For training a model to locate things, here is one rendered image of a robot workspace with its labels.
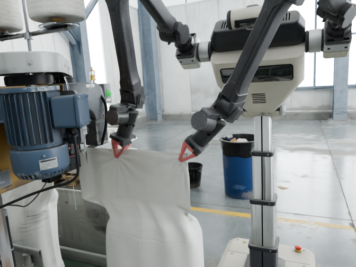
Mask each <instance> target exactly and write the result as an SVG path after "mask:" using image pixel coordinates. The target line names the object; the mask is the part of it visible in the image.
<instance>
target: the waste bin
mask: <svg viewBox="0 0 356 267"><path fill-rule="evenodd" d="M233 138H236V139H239V138H240V139H246V140H247V142H232V141H230V140H232V139H233ZM219 141H221V149H222V160H223V169H224V185H225V194H226V195H227V196H228V197H231V198H234V199H242V200H245V199H250V197H251V195H252V192H253V173H252V156H251V151H252V149H253V148H254V134H252V133H234V134H229V135H224V136H221V137H220V138H219Z"/></svg>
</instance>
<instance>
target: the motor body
mask: <svg viewBox="0 0 356 267"><path fill-rule="evenodd" d="M58 90H60V86H59V85H51V86H33V87H16V88H0V94H2V95H1V96H0V101H1V107H2V113H3V119H4V126H5V132H6V138H7V144H9V145H12V146H13V148H11V149H10V150H9V156H10V160H11V165H12V170H13V173H14V174H15V175H16V176H17V177H18V178H20V179H22V180H29V181H31V180H42V179H47V178H51V177H54V176H57V175H59V174H61V173H63V172H64V171H66V170H67V169H68V166H69V163H70V160H69V151H68V150H69V149H70V147H68V142H66V141H64V140H63V136H62V131H65V128H61V129H56V128H55V127H54V125H53V124H52V118H51V111H50V103H49V102H50V99H51V97H54V96H60V92H59V91H58Z"/></svg>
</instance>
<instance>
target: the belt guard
mask: <svg viewBox="0 0 356 267"><path fill-rule="evenodd" d="M61 72H63V73H64V75H65V76H66V77H72V76H73V72H72V65H71V63H70V62H69V61H68V60H67V59H66V58H64V57H63V56H62V55H61V54H59V53H57V52H48V51H10V52H0V76H15V75H24V73H33V75H37V74H42V73H46V74H51V75H53V78H61V77H64V76H63V75H62V73H61ZM58 75H59V76H58Z"/></svg>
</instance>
